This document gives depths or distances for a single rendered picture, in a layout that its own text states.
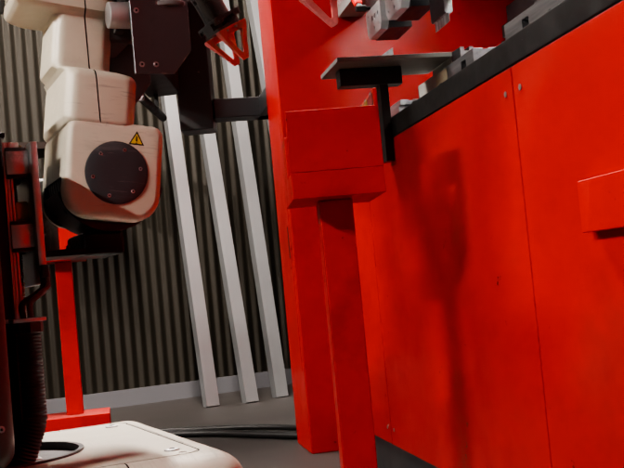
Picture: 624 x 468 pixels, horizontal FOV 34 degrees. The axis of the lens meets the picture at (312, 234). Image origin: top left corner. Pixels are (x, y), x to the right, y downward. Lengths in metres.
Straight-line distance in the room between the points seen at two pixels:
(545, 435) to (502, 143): 0.47
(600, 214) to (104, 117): 0.81
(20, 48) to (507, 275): 3.82
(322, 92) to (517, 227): 1.62
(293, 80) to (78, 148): 1.59
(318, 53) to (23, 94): 2.27
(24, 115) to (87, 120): 3.46
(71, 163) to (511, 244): 0.72
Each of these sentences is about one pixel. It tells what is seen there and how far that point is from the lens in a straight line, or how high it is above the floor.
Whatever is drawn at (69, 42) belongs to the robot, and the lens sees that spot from 1.77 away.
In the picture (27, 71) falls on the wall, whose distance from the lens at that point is 5.20.
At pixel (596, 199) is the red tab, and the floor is 0.59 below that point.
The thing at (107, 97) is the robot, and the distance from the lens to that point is 1.71.
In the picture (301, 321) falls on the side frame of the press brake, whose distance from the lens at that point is 3.12.
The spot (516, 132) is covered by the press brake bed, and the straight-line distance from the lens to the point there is 1.65.
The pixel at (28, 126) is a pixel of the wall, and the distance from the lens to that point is 5.15.
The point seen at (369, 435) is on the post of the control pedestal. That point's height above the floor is 0.24.
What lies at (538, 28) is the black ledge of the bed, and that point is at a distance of 1.56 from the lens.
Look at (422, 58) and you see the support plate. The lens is 2.30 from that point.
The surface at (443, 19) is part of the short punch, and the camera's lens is 2.42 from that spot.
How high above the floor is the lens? 0.52
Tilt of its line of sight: 3 degrees up
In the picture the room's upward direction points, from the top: 5 degrees counter-clockwise
